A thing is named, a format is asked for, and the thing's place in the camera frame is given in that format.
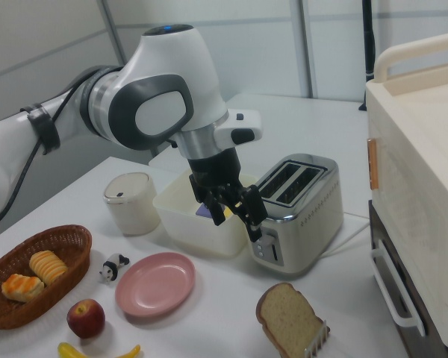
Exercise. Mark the yellow foam cube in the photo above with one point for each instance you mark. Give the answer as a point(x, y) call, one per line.
point(227, 213)

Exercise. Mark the brown wicker basket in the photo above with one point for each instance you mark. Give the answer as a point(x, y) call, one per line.
point(33, 311)

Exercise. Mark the purple foam cube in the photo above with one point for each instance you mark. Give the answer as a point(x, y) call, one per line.
point(202, 212)

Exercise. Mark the cream lidded trash can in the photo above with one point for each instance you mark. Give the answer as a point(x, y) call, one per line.
point(134, 209)

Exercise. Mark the white plastic storage bin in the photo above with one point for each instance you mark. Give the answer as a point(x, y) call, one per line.
point(198, 235)

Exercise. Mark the pink plastic plate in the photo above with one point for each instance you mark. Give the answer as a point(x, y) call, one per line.
point(155, 285)

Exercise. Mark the yellow banana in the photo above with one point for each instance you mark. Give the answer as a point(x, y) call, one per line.
point(69, 351)

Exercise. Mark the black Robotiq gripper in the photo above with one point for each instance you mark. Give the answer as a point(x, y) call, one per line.
point(214, 168)

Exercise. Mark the short orange-glazed pastry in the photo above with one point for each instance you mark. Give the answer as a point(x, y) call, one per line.
point(22, 288)

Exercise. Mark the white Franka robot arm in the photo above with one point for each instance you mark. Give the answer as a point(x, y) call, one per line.
point(164, 67)

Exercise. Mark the black stand pole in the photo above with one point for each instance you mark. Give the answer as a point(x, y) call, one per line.
point(367, 37)

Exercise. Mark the panda figurine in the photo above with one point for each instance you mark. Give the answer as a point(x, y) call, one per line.
point(110, 268)

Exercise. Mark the red apple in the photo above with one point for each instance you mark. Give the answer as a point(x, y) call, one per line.
point(86, 318)

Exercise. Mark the chrome and cream toaster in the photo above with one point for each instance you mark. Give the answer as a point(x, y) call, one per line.
point(313, 231)

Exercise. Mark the brown-crust bread slice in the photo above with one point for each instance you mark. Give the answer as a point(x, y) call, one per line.
point(287, 320)

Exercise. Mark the long striped bread roll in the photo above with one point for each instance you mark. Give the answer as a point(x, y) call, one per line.
point(48, 265)

